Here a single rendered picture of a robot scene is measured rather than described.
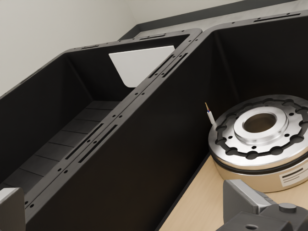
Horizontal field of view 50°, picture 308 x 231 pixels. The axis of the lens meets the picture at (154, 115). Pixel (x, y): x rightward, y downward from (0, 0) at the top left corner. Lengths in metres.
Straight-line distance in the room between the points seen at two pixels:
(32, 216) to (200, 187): 0.16
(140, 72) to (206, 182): 0.21
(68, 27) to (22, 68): 0.65
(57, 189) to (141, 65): 0.27
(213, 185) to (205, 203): 0.02
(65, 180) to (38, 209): 0.03
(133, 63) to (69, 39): 3.01
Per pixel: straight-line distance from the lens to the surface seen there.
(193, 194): 0.33
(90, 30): 3.66
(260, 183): 0.29
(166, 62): 0.35
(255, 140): 0.30
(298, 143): 0.29
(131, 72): 0.49
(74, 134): 0.54
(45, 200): 0.24
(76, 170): 0.25
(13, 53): 3.17
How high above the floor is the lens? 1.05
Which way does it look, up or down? 28 degrees down
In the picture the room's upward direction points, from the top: 27 degrees counter-clockwise
